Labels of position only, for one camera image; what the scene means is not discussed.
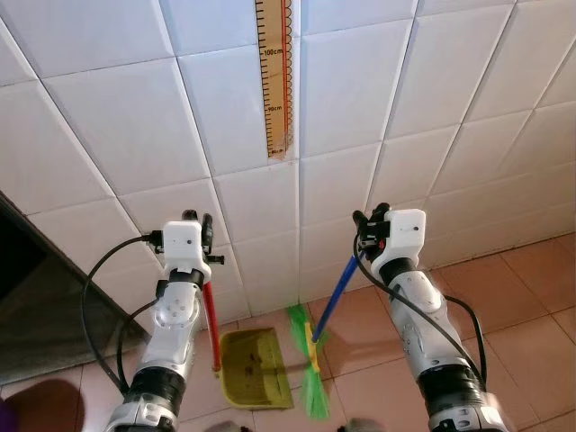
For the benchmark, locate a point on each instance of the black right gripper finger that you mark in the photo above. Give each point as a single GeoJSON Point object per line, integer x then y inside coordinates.
{"type": "Point", "coordinates": [360, 219]}
{"type": "Point", "coordinates": [382, 210]}

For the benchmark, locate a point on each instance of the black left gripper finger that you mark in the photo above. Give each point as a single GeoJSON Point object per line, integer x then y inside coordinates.
{"type": "Point", "coordinates": [208, 223]}
{"type": "Point", "coordinates": [191, 215]}

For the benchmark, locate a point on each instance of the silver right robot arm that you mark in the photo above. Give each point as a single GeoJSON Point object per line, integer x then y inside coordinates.
{"type": "Point", "coordinates": [432, 342]}

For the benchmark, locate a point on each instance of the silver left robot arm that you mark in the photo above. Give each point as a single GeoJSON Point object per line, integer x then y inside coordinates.
{"type": "Point", "coordinates": [175, 315]}

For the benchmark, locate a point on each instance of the wooden height chart ruler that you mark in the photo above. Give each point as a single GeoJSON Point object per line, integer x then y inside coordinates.
{"type": "Point", "coordinates": [274, 81]}

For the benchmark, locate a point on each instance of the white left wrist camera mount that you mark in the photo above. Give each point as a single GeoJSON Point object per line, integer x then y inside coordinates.
{"type": "Point", "coordinates": [184, 247]}

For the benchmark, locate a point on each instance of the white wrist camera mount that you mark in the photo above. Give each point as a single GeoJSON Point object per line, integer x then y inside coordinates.
{"type": "Point", "coordinates": [184, 247]}
{"type": "Point", "coordinates": [400, 234]}

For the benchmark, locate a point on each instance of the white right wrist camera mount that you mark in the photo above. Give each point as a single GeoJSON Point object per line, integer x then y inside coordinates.
{"type": "Point", "coordinates": [400, 234]}

